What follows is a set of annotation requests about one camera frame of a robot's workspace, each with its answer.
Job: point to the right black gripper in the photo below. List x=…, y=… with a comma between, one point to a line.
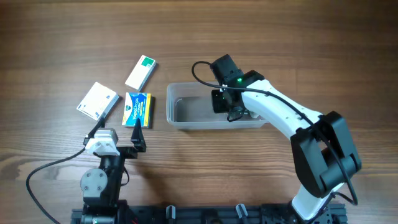
x=219, y=101

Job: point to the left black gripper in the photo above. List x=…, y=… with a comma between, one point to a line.
x=123, y=150

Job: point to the clear spray bottle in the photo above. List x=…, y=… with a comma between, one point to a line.
x=253, y=114

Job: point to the blue yellow VapoDrops box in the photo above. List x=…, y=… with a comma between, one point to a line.
x=138, y=106

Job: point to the clear plastic container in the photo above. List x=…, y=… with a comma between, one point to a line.
x=189, y=106

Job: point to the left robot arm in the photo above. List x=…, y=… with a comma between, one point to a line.
x=101, y=186

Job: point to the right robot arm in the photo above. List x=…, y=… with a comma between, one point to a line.
x=325, y=156

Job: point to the white medicine box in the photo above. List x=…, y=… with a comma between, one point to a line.
x=98, y=102

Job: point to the white box green corner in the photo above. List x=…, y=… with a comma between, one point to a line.
x=141, y=72

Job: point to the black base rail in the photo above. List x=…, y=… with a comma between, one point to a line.
x=264, y=214

